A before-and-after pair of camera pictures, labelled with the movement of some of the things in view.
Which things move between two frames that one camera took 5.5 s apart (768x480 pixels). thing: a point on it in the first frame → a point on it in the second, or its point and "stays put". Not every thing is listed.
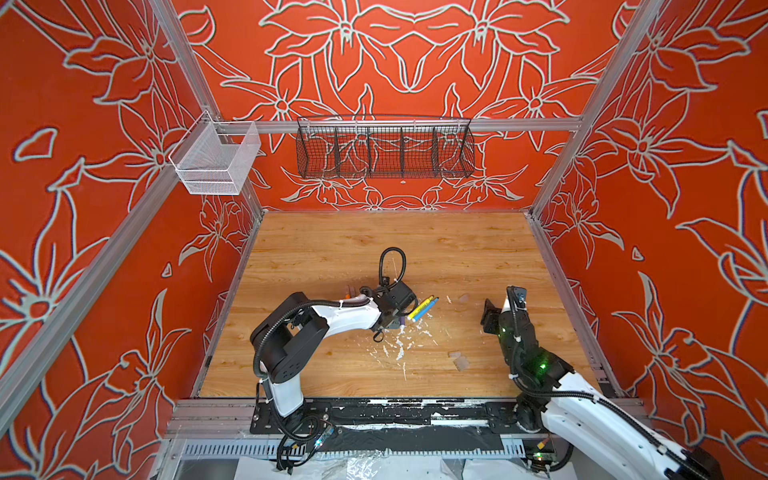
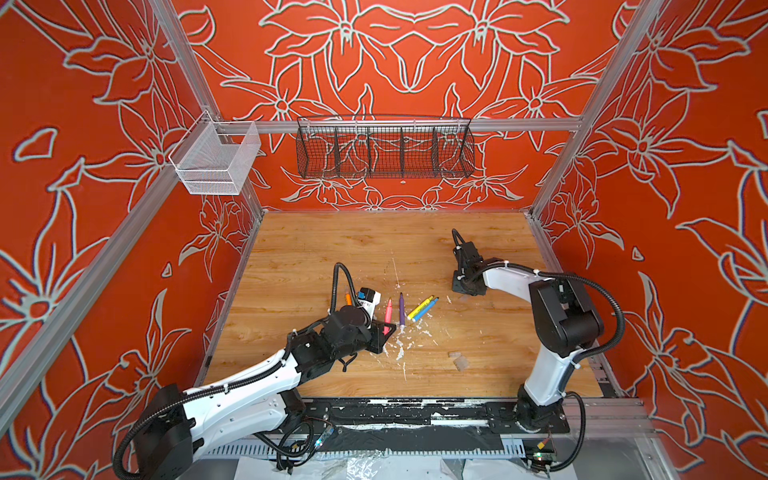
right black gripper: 490,317 → 456,274
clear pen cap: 461,363 stays put
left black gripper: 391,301 → 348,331
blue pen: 425,309 stays put
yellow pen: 420,307 stays put
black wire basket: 379,146 stays put
